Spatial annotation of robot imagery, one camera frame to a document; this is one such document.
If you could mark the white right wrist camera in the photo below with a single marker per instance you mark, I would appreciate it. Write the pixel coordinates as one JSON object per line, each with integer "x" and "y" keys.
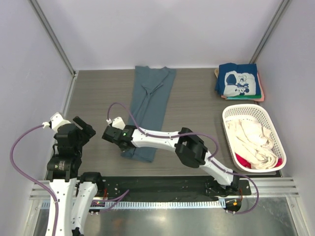
{"x": 116, "y": 123}

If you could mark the grey-blue t shirt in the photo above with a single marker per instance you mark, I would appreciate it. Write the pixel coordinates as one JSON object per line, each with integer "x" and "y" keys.
{"x": 150, "y": 96}

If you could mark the aluminium left corner post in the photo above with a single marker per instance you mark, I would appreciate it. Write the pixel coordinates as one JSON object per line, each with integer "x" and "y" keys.
{"x": 51, "y": 34}

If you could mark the cream white t shirt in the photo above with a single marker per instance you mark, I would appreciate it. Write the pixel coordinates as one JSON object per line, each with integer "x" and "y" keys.
{"x": 252, "y": 141}

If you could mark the aluminium front rail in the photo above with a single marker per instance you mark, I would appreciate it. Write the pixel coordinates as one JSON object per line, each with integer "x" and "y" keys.
{"x": 264, "y": 187}

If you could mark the beige folded t shirt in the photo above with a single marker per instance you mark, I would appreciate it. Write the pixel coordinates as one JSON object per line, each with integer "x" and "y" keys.
{"x": 216, "y": 72}

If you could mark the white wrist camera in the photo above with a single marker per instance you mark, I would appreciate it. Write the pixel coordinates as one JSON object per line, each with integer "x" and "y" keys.
{"x": 56, "y": 121}
{"x": 116, "y": 123}

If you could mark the blue printed folded t shirt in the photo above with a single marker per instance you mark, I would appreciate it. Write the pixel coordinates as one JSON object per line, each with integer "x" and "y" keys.
{"x": 238, "y": 80}

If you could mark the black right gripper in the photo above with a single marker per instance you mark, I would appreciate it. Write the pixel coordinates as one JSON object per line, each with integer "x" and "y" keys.
{"x": 124, "y": 150}

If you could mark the white slotted cable duct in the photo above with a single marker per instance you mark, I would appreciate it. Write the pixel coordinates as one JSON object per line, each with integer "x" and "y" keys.
{"x": 169, "y": 205}

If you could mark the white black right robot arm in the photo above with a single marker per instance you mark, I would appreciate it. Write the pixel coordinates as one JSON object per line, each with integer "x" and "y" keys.
{"x": 188, "y": 146}

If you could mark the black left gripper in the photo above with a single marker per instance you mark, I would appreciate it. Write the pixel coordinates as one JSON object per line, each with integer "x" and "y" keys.
{"x": 87, "y": 132}

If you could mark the aluminium corner post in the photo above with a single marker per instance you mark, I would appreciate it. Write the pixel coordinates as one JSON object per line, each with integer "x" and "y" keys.
{"x": 51, "y": 34}
{"x": 282, "y": 8}

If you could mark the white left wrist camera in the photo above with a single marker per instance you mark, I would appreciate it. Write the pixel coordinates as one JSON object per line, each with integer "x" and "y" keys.
{"x": 56, "y": 121}

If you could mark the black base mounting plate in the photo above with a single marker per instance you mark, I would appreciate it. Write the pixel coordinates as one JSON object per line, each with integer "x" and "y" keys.
{"x": 171, "y": 184}

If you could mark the red t shirt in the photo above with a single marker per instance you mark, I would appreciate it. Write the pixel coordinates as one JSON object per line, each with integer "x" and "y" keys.
{"x": 246, "y": 164}

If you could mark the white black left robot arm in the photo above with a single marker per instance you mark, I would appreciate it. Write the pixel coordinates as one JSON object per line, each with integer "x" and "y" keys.
{"x": 73, "y": 193}

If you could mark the aluminium right corner post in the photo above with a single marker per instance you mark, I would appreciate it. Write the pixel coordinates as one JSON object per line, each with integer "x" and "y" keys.
{"x": 282, "y": 8}

